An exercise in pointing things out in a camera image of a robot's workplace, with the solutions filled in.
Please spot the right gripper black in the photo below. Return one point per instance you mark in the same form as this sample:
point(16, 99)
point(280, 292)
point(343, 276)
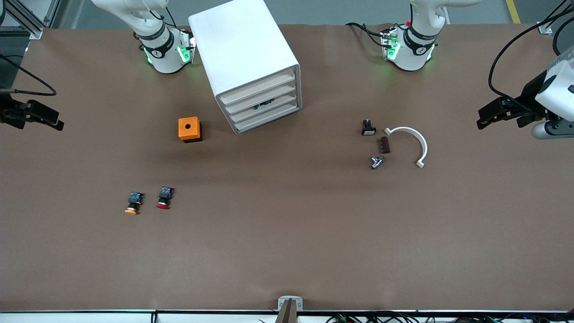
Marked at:
point(9, 111)

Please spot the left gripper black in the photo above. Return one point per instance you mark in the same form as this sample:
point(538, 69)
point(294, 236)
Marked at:
point(530, 94)

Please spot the red mushroom push button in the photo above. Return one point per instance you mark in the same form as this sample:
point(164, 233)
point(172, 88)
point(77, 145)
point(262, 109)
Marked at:
point(165, 194)

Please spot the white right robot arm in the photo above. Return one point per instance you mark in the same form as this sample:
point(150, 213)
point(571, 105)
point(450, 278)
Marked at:
point(163, 58)

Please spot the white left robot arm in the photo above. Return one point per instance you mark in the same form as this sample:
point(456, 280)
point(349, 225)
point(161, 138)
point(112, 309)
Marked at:
point(419, 49)

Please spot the yellow mushroom push button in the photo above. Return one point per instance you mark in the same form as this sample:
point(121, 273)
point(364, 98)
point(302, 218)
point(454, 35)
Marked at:
point(134, 198)

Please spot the green push button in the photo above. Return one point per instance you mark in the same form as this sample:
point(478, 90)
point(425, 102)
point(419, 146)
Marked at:
point(267, 103)

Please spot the white curved plastic arc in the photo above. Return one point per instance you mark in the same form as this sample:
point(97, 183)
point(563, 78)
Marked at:
point(421, 143)

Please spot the brown terminal block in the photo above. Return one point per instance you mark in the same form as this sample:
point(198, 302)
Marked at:
point(384, 145)

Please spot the black square white-face pushbutton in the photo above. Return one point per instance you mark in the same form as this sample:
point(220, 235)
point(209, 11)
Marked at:
point(368, 131)

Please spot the small silver metal connector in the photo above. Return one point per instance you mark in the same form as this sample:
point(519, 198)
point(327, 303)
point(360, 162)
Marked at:
point(376, 162)

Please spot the aluminium frame post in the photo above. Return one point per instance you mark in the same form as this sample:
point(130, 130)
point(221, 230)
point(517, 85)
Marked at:
point(36, 32)
point(545, 28)

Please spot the orange button enclosure box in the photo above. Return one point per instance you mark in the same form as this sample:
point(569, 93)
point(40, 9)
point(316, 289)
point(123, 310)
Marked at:
point(183, 132)

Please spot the white table edge rail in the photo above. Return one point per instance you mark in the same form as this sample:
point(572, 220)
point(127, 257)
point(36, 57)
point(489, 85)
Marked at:
point(89, 317)

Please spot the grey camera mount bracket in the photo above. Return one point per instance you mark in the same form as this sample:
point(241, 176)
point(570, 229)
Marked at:
point(281, 305)

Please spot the brown camera post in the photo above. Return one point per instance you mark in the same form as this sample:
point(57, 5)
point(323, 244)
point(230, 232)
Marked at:
point(289, 314)

